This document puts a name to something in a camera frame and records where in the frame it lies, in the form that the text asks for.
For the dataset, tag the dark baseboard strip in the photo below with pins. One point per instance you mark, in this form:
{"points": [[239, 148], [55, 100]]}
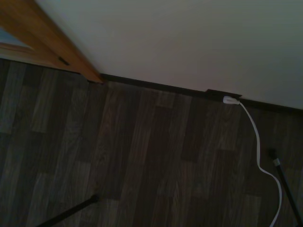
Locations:
{"points": [[154, 85]]}

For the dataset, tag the white power plug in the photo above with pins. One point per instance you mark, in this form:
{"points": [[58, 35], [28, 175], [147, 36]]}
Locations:
{"points": [[230, 100]]}

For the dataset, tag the black tripod leg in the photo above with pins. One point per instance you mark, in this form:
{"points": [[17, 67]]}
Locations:
{"points": [[285, 184], [68, 211]]}

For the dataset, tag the dark wall outlet plate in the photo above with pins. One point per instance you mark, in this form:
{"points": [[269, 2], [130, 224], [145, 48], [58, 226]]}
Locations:
{"points": [[214, 93]]}

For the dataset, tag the wooden door frame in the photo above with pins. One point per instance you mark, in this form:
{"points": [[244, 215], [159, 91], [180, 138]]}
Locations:
{"points": [[42, 40]]}

